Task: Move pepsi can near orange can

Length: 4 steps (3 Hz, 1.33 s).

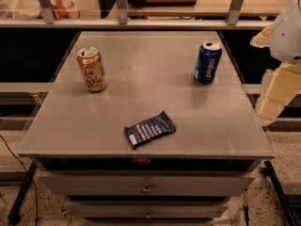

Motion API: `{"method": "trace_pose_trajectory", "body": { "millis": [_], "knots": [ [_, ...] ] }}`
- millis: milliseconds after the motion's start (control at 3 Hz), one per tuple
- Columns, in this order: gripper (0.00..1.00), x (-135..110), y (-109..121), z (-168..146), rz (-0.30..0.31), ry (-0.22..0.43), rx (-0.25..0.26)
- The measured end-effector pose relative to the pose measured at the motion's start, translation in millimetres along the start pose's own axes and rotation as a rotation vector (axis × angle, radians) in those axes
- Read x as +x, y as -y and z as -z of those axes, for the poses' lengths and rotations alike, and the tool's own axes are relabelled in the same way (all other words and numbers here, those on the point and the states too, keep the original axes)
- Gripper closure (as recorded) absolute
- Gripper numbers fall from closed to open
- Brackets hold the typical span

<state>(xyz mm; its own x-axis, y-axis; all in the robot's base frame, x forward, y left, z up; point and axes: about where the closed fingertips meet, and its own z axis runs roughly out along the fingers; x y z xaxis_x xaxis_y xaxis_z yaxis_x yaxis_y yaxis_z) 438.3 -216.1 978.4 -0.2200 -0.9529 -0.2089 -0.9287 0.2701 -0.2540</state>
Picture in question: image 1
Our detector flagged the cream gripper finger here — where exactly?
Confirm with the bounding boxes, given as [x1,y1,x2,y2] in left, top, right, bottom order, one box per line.
[255,63,301,121]
[250,24,272,48]

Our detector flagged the blue pepsi can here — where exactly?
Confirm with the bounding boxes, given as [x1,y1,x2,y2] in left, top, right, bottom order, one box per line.
[194,41,222,85]

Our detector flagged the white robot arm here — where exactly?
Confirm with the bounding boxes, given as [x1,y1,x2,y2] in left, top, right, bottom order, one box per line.
[250,0,301,123]

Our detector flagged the orange patterned soda can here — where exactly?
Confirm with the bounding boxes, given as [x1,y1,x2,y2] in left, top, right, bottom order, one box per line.
[77,47,105,92]

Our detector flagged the dark blue snack bar wrapper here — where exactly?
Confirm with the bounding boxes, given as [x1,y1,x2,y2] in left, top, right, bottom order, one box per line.
[124,111,176,150]

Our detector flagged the grey drawer cabinet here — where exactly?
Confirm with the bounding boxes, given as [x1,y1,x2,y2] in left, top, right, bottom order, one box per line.
[21,31,273,226]

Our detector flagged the upper drawer with knob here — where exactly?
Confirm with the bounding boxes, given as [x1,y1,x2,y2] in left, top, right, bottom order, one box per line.
[39,172,254,197]

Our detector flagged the drawer with knob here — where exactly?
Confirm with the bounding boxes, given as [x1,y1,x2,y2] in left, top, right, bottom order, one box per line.
[66,201,228,219]
[39,172,254,197]

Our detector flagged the orange white bag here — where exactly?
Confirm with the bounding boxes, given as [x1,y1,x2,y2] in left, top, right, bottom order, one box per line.
[49,0,80,19]

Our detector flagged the lower drawer with knob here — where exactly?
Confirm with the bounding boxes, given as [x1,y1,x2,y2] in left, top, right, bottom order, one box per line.
[66,201,228,219]

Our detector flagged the black floor cable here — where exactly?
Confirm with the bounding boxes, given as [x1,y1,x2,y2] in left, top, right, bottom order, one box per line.
[0,135,40,226]

